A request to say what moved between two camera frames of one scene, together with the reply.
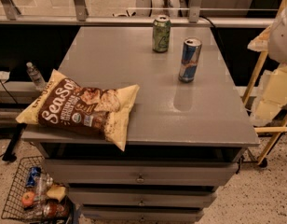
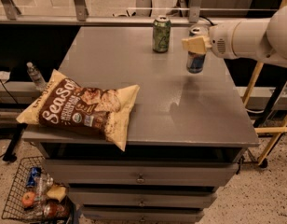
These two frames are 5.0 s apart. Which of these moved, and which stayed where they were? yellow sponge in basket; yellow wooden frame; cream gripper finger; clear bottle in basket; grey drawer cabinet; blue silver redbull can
Moved: blue silver redbull can; cream gripper finger
Stayed: grey drawer cabinet; yellow wooden frame; yellow sponge in basket; clear bottle in basket
